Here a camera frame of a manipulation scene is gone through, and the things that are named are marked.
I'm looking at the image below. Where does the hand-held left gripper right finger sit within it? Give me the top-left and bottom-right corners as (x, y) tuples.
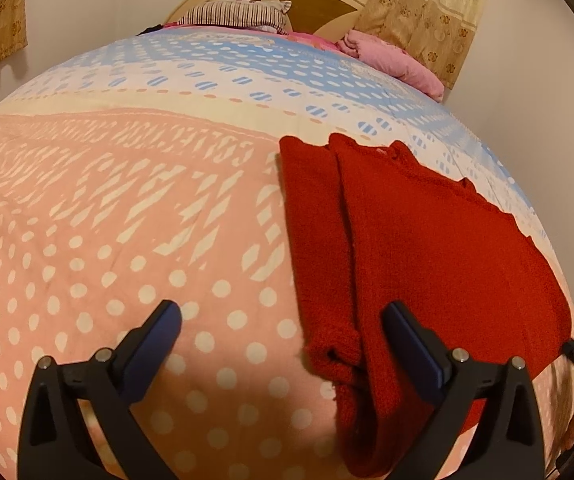
(381, 301), (548, 480)

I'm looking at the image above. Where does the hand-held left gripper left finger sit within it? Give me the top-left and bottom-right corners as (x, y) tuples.
(16, 300), (184, 480)

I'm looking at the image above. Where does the red knit sweater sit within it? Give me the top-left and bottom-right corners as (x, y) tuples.
(278, 132), (574, 478)

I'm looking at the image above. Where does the pink and blue patterned bedspread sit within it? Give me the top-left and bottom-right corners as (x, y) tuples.
(0, 27), (574, 480)

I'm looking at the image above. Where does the pink pillow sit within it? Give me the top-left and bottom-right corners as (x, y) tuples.
(337, 29), (445, 100)

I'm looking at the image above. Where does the striped pillow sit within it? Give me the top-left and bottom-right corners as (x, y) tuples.
(177, 0), (292, 35)

